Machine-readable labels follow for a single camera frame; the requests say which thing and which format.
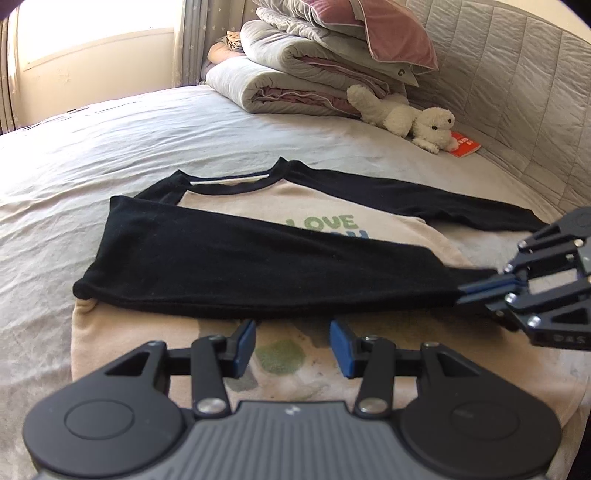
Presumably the bed with grey sheet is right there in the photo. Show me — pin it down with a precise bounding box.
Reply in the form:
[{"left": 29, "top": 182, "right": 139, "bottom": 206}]
[{"left": 0, "top": 83, "right": 591, "bottom": 480}]

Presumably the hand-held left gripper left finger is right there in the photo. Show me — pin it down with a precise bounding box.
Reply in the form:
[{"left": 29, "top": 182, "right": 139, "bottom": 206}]
[{"left": 99, "top": 318, "right": 257, "bottom": 418}]

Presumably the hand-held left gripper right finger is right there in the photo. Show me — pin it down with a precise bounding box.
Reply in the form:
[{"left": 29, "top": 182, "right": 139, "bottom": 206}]
[{"left": 329, "top": 318, "right": 481, "bottom": 418}]

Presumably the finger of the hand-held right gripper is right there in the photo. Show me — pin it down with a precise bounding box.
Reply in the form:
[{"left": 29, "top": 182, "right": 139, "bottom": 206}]
[
  {"left": 458, "top": 215, "right": 583, "bottom": 297},
  {"left": 454, "top": 277, "right": 587, "bottom": 335}
]

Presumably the grey star-print curtain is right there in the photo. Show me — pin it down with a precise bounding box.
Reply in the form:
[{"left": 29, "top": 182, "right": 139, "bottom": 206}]
[
  {"left": 0, "top": 18, "right": 21, "bottom": 136},
  {"left": 174, "top": 0, "right": 259, "bottom": 88}
]

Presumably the pink pillow white piping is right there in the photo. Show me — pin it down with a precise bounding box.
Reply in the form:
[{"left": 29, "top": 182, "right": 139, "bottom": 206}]
[{"left": 302, "top": 0, "right": 439, "bottom": 88}]

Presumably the large grey folded quilt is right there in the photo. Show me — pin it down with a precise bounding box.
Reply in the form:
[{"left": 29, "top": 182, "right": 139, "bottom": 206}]
[{"left": 204, "top": 58, "right": 370, "bottom": 118}]

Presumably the white plush toy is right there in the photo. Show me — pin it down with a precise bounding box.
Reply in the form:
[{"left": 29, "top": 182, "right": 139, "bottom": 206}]
[{"left": 346, "top": 84, "right": 458, "bottom": 155}]

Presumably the black and beige raglan shirt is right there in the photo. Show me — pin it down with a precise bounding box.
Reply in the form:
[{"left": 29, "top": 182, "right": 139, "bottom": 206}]
[{"left": 70, "top": 157, "right": 589, "bottom": 444}]

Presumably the grey folded quilt pink trim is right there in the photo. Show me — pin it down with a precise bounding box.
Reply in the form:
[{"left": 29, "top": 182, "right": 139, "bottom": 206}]
[{"left": 240, "top": 19, "right": 409, "bottom": 100}]

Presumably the orange book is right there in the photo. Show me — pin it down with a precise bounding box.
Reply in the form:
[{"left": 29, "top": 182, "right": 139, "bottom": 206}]
[{"left": 447, "top": 131, "right": 482, "bottom": 159}]

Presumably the grey quilted headboard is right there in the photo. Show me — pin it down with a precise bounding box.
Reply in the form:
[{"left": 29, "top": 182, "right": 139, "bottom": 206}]
[{"left": 406, "top": 0, "right": 591, "bottom": 213}]

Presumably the thin grey quilted blanket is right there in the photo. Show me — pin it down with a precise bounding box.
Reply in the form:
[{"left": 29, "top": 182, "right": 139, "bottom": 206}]
[{"left": 252, "top": 0, "right": 384, "bottom": 49}]

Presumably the pale pink cloth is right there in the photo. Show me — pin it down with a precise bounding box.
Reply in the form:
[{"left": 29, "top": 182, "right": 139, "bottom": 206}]
[{"left": 207, "top": 31, "right": 246, "bottom": 66}]

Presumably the window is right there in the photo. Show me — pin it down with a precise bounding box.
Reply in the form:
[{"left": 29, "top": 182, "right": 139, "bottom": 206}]
[{"left": 16, "top": 0, "right": 183, "bottom": 75}]

